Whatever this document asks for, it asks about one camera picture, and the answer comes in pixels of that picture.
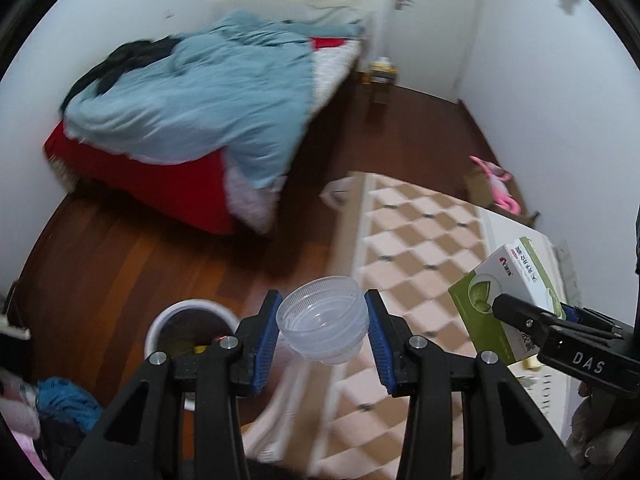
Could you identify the green and white box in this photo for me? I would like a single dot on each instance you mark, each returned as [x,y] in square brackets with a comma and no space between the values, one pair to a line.
[480,310]

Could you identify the yellow tissue box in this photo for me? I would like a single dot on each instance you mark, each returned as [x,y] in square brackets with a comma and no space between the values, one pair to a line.
[384,70]

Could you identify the cream headboard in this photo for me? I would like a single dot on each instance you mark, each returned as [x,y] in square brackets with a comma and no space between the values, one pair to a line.
[280,2]

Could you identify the red bed sheet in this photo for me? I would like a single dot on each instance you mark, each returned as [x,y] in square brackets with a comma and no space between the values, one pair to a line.
[165,185]

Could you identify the white trash bin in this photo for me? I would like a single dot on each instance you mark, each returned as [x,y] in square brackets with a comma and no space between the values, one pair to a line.
[182,325]

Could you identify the striped pillow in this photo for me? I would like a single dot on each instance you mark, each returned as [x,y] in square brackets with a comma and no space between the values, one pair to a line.
[337,16]

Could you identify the blue cloth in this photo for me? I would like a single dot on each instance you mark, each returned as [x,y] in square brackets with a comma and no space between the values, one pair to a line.
[65,400]

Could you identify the clear plastic cup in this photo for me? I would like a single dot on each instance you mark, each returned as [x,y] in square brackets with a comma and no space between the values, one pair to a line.
[322,320]

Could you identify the table with checkered cloth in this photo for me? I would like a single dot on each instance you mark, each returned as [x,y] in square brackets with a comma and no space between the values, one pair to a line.
[425,240]

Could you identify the white door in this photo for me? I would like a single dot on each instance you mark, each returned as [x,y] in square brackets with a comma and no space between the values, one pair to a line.
[435,20]

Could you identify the dark clothes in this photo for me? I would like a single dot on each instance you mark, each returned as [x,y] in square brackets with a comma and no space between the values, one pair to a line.
[125,57]

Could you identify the pink cloth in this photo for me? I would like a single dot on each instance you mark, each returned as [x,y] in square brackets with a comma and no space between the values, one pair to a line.
[17,407]

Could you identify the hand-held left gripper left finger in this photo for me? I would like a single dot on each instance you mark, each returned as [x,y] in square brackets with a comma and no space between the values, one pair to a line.
[265,345]

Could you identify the pink plush toy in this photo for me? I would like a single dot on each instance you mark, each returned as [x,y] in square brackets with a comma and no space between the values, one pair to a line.
[497,185]

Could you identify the open cardboard box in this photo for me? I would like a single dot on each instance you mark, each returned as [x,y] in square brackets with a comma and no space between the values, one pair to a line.
[480,190]

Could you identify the wooden bed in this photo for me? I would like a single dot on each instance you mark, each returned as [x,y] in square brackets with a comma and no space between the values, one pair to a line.
[330,95]

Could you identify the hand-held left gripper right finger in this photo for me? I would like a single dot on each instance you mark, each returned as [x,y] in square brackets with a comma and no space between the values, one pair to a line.
[381,347]

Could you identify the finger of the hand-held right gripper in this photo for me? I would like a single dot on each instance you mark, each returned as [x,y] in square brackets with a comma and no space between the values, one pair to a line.
[592,320]
[520,312]

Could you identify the light blue duvet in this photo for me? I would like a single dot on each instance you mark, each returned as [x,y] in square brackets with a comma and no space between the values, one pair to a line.
[200,95]

